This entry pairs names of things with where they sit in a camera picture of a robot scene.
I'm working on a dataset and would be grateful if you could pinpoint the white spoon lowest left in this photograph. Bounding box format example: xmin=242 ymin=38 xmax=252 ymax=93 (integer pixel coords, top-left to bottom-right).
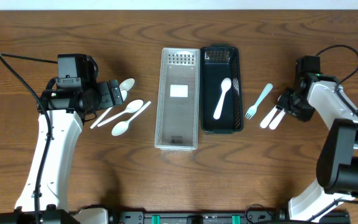
xmin=111 ymin=101 xmax=151 ymax=136

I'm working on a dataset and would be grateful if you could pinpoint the white spoon top left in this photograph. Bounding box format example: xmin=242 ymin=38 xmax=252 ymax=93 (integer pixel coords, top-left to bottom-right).
xmin=119 ymin=78 xmax=135 ymax=91

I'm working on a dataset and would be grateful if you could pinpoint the left black cable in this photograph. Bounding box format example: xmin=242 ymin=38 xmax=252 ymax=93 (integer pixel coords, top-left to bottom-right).
xmin=0 ymin=52 xmax=58 ymax=224

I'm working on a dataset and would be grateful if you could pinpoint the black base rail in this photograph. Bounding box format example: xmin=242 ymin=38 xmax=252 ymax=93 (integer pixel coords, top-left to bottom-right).
xmin=113 ymin=210 xmax=351 ymax=224

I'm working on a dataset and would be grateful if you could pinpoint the mint green plastic fork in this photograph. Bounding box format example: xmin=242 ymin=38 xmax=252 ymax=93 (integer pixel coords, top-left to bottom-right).
xmin=245 ymin=83 xmax=273 ymax=119

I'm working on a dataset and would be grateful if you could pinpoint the white plastic fork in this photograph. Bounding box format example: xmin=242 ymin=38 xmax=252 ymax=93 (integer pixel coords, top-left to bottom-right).
xmin=260 ymin=106 xmax=278 ymax=128
xmin=268 ymin=110 xmax=285 ymax=129

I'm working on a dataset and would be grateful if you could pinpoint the dark green mesh basket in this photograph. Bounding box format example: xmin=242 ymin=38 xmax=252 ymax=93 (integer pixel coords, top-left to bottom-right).
xmin=200 ymin=45 xmax=244 ymax=134

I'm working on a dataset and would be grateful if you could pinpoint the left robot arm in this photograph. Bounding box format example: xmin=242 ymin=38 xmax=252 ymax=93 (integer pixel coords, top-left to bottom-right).
xmin=0 ymin=78 xmax=123 ymax=224

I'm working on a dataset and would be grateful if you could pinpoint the right black cable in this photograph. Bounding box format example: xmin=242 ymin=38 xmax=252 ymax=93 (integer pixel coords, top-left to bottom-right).
xmin=314 ymin=44 xmax=358 ymax=218

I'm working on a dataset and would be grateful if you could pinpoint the black cable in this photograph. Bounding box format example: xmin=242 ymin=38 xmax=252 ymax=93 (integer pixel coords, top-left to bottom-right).
xmin=314 ymin=44 xmax=358 ymax=218
xmin=0 ymin=52 xmax=58 ymax=224

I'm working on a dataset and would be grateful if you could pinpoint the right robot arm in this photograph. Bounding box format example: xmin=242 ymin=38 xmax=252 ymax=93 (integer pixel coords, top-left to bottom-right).
xmin=278 ymin=72 xmax=358 ymax=222

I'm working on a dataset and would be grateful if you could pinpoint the white thick plastic spoon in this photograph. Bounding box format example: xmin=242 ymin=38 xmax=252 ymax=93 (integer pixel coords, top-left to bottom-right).
xmin=213 ymin=78 xmax=232 ymax=120

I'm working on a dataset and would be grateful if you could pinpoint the clear plastic mesh basket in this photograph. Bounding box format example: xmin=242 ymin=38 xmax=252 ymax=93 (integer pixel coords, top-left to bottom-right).
xmin=155 ymin=47 xmax=200 ymax=151

